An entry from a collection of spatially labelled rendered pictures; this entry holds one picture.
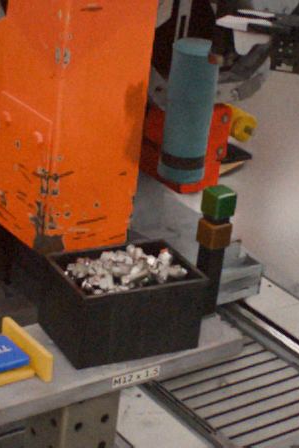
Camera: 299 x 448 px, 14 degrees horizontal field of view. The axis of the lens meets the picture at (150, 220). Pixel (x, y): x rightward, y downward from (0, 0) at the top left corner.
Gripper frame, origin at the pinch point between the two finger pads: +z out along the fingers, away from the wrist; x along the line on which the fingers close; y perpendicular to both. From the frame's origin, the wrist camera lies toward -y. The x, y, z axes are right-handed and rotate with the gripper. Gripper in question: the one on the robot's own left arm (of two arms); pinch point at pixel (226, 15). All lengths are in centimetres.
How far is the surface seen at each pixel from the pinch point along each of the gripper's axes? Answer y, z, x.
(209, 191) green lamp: 17.1, -3.4, -35.7
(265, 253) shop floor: 83, -14, 87
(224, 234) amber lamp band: 23.4, -6.5, -35.9
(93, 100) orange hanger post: 6.0, 15.2, -35.7
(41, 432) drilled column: 51, 15, -54
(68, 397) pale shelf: 39, 10, -62
